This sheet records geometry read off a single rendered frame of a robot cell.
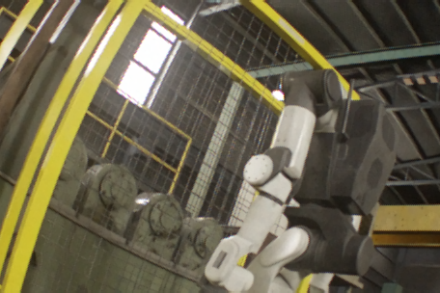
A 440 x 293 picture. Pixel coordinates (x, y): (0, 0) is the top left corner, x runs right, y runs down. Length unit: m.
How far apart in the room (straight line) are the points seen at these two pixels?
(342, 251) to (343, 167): 0.23
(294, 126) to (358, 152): 0.20
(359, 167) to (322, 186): 0.12
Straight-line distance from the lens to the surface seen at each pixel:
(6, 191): 2.12
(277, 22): 1.90
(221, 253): 1.13
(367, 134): 1.29
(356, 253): 1.20
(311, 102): 1.24
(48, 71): 2.23
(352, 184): 1.25
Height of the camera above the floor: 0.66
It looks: 20 degrees up
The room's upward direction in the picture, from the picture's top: 20 degrees clockwise
